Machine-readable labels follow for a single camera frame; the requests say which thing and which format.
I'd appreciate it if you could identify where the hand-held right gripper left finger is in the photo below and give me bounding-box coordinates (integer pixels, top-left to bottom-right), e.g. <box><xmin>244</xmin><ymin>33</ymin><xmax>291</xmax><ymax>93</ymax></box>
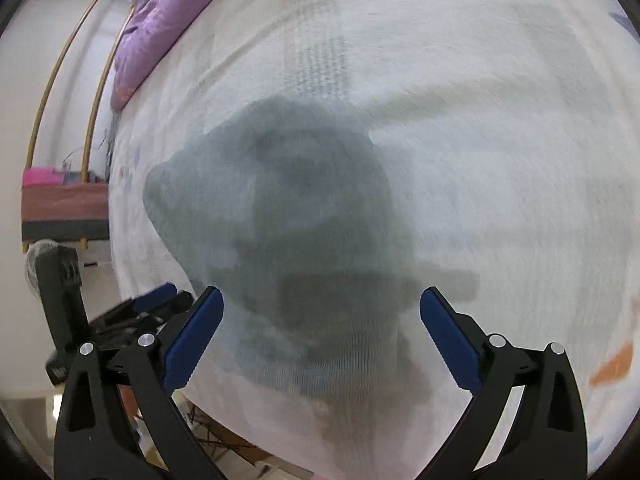
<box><xmin>54</xmin><ymin>286</ymin><xmax>226</xmax><ymax>480</ymax></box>

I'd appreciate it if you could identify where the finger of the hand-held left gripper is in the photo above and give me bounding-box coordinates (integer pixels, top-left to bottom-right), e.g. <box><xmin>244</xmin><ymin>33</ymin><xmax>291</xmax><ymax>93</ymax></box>
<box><xmin>95</xmin><ymin>291</ymin><xmax>194</xmax><ymax>353</ymax></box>
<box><xmin>90</xmin><ymin>283</ymin><xmax>177</xmax><ymax>331</ymax></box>

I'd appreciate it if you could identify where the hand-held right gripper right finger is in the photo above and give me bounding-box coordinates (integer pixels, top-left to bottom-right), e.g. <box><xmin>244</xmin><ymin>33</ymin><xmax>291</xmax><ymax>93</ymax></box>
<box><xmin>415</xmin><ymin>286</ymin><xmax>587</xmax><ymax>480</ymax></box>

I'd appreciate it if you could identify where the white floor fan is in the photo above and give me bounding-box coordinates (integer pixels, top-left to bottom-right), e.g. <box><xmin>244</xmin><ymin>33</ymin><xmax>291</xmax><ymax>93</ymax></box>
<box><xmin>22</xmin><ymin>239</ymin><xmax>58</xmax><ymax>306</ymax></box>

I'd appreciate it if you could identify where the leaf print bed sheet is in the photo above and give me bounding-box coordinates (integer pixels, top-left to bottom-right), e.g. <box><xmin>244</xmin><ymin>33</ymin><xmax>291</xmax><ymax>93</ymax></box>
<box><xmin>107</xmin><ymin>0</ymin><xmax>640</xmax><ymax>480</ymax></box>

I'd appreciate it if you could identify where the pink striped towel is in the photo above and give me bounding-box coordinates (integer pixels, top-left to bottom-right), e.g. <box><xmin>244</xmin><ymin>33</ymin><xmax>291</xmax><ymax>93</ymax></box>
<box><xmin>21</xmin><ymin>169</ymin><xmax>110</xmax><ymax>241</ymax></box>

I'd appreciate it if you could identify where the purple floral quilt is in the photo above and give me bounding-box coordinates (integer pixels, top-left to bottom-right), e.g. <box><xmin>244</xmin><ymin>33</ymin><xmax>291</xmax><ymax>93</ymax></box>
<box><xmin>111</xmin><ymin>0</ymin><xmax>261</xmax><ymax>111</ymax></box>

